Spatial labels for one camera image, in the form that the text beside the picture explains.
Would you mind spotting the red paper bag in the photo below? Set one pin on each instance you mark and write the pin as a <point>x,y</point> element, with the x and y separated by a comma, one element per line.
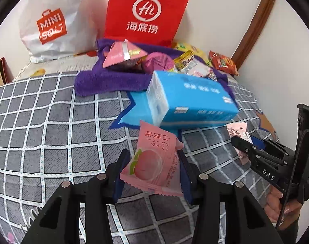
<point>119,17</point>

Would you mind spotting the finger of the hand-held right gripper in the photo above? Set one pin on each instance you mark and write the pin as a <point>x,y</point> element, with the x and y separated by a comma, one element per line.
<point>262,143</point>
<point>245,148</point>

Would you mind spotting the white plastic shopping bag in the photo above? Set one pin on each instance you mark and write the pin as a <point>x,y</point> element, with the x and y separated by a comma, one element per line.
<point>75,17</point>

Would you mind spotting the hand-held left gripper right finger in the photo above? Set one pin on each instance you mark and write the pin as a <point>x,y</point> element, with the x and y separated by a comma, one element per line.
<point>187,185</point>

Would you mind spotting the magenta snack packet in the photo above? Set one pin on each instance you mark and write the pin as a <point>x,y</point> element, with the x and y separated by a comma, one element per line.
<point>158,61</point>

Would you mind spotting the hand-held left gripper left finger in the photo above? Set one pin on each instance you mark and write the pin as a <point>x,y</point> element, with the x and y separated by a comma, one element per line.
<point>118,190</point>

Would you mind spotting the brown wooden door frame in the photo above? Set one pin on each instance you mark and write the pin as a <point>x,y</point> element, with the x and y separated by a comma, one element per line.
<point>258,25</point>

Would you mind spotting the orange snack bag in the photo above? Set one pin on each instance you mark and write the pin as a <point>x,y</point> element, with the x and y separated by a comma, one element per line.
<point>224,63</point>

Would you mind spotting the small yellow snack packet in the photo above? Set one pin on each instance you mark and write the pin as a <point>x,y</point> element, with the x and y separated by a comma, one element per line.
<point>185,57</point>

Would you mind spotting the newspaper print sheet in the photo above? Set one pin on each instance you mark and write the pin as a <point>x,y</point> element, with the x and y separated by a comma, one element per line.
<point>58,64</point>

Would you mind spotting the grey checked blanket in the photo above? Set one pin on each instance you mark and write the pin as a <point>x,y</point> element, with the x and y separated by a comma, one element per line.
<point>55,132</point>

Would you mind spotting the pink packet with silver seam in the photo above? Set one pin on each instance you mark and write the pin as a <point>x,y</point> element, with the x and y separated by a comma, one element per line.
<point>119,53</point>

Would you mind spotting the person's right forearm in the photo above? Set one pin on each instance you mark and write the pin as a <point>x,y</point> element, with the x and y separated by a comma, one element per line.
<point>291,231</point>

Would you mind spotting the pink peach snack packet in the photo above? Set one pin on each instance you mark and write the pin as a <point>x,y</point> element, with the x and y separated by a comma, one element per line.
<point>152,167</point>

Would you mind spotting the person's right hand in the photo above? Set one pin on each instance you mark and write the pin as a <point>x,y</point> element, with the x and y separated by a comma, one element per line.
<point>273,205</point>

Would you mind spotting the blue tissue pack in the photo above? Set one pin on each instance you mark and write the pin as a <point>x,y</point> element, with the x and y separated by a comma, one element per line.
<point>195,99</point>

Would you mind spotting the small light pink packet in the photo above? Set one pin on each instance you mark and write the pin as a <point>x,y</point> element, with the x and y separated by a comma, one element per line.
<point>237,131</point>

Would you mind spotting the large yellow snack bag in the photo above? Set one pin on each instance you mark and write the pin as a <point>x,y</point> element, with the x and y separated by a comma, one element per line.
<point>185,47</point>

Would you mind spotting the purple towel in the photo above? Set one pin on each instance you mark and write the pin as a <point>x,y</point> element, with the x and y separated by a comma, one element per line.
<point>106,81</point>

